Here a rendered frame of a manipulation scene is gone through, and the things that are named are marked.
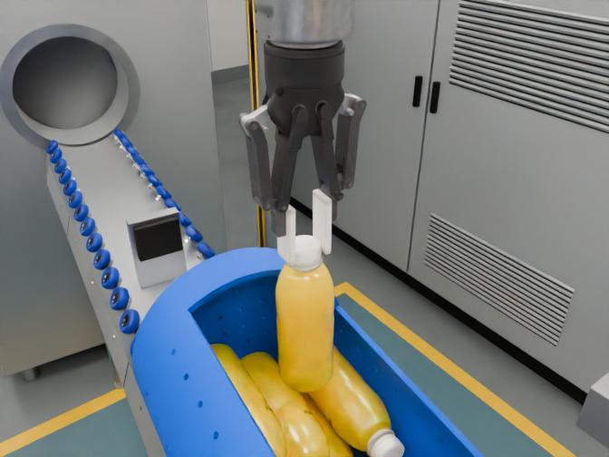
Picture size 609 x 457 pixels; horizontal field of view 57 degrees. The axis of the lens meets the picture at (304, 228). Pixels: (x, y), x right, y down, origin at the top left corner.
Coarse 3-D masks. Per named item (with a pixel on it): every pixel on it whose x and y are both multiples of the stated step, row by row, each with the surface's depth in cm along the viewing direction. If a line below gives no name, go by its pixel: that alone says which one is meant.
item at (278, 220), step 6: (276, 198) 57; (258, 204) 57; (270, 210) 59; (276, 210) 58; (270, 216) 59; (276, 216) 58; (282, 216) 58; (276, 222) 58; (282, 222) 59; (276, 228) 59; (282, 228) 59; (276, 234) 59; (282, 234) 59
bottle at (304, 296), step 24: (288, 288) 63; (312, 288) 62; (288, 312) 64; (312, 312) 63; (288, 336) 66; (312, 336) 65; (288, 360) 68; (312, 360) 67; (288, 384) 70; (312, 384) 69
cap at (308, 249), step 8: (296, 240) 63; (304, 240) 63; (312, 240) 63; (296, 248) 62; (304, 248) 62; (312, 248) 62; (320, 248) 62; (296, 256) 61; (304, 256) 61; (312, 256) 61; (320, 256) 63; (296, 264) 62; (304, 264) 62; (312, 264) 62
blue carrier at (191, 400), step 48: (192, 288) 67; (240, 288) 74; (144, 336) 68; (192, 336) 62; (240, 336) 79; (336, 336) 81; (144, 384) 67; (192, 384) 58; (384, 384) 72; (192, 432) 56; (240, 432) 51; (432, 432) 64
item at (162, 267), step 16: (128, 224) 107; (144, 224) 107; (160, 224) 108; (176, 224) 110; (144, 240) 108; (160, 240) 110; (176, 240) 111; (144, 256) 109; (160, 256) 111; (176, 256) 115; (144, 272) 113; (160, 272) 115; (176, 272) 117
